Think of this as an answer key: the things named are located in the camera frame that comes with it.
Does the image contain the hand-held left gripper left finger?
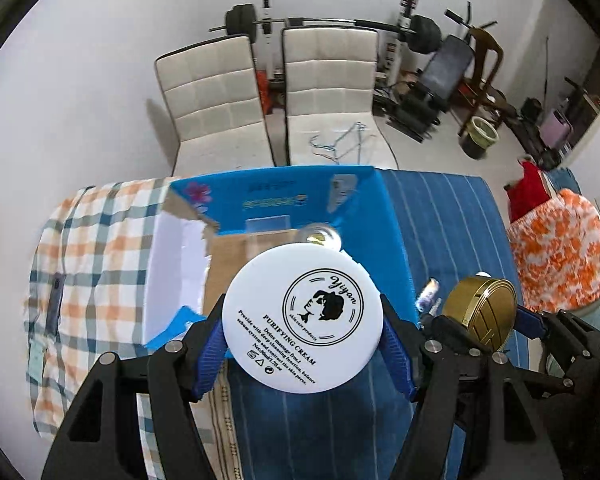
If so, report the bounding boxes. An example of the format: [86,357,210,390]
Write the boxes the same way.
[40,302,231,480]

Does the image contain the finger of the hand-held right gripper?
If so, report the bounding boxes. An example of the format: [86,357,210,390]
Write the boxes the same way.
[422,312,487,357]
[515,306,573,348]

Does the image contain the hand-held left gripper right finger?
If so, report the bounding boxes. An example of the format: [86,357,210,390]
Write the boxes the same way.
[377,294,566,480]

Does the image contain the gold round jar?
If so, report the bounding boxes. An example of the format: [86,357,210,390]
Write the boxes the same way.
[441,274,519,355]

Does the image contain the white round cream jar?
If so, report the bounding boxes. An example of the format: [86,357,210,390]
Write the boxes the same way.
[222,242,384,395]

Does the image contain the blue cardboard box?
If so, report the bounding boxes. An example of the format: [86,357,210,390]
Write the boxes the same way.
[145,164,422,352]

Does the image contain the small clear tube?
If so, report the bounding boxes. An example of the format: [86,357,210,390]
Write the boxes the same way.
[414,278,444,317]

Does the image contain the beige striped cloth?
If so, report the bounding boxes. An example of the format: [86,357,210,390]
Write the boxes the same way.
[213,367,242,480]

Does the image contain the orange white patterned cloth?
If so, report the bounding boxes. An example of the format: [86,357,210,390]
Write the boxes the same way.
[508,188,600,314]

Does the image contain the blue striped cloth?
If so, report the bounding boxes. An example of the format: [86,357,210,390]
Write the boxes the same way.
[221,167,527,480]

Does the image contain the red cloth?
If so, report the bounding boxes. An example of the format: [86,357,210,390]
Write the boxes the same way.
[503,159,552,222]

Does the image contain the small clear jar gold lid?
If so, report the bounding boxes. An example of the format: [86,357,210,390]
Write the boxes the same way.
[299,224,342,252]

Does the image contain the orange blue plaid cloth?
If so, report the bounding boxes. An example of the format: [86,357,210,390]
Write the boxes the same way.
[22,176,231,480]

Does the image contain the green rimmed pot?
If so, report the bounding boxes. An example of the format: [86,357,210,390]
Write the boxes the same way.
[458,115,501,161]

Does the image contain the purple appliance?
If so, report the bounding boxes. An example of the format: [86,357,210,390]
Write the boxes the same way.
[538,109,574,149]

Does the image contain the black weight bench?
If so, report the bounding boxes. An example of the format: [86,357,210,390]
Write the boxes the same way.
[384,34,477,144]

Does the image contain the white padded chair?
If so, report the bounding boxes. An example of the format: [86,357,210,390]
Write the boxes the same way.
[153,33,277,179]
[280,26,399,169]

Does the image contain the brown wooden chair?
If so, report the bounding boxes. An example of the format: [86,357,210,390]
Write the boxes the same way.
[455,25,520,137]

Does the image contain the black barbell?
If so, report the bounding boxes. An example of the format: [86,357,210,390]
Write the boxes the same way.
[209,4,444,56]

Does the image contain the white stick vacuum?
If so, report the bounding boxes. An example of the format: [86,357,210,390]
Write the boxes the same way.
[257,0,277,77]

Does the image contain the wire clothes hangers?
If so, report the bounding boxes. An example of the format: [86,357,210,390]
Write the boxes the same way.
[307,121,375,166]

